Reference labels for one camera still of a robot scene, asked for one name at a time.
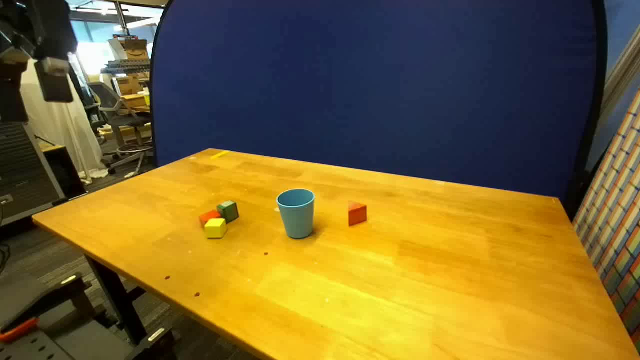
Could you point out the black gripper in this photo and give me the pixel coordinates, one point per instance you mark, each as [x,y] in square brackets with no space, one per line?
[45,25]

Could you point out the office chair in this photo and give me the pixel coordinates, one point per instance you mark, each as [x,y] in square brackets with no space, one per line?
[120,120]

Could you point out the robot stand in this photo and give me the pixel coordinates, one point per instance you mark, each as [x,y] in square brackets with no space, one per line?
[75,330]

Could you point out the red block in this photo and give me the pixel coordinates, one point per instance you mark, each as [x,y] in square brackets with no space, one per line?
[357,214]

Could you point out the yellow block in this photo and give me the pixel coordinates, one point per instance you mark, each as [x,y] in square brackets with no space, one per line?
[215,228]

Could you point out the blue cup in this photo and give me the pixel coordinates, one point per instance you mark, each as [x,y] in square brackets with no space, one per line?
[296,215]

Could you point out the green block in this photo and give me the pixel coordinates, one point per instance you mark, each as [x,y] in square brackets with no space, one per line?
[228,211]

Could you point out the stack of cardboard boxes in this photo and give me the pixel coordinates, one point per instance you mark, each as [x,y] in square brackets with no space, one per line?
[129,65]

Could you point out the blue backdrop screen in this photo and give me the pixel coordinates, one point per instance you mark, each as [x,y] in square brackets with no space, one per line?
[380,85]

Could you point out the colourful patterned panel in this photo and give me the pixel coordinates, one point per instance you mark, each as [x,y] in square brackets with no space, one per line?
[617,225]

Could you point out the black slatted cabinet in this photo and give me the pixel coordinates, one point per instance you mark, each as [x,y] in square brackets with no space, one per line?
[25,170]

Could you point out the black box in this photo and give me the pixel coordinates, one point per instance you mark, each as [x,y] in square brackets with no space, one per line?
[64,172]

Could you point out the orange block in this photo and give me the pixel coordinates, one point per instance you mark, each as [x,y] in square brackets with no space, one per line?
[208,217]

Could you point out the white cloth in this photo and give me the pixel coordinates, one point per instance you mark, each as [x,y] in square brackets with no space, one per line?
[60,125]

